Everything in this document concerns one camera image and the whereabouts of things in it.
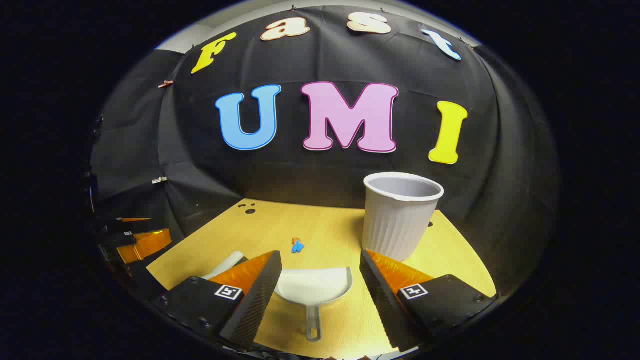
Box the black backdrop cloth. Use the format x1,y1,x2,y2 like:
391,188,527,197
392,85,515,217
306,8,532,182
90,5,561,301

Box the white plastic dustpan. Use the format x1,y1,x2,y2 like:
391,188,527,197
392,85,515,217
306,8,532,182
274,266,354,343

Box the wooden desktop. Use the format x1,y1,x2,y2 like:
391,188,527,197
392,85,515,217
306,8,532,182
146,198,497,360

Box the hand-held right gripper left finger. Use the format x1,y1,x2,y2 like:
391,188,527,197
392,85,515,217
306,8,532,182
150,250,283,352

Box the white ribbed garbage bin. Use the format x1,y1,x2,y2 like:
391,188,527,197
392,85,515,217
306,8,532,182
361,172,445,263

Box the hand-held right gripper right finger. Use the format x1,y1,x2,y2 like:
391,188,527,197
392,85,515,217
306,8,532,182
359,248,498,353

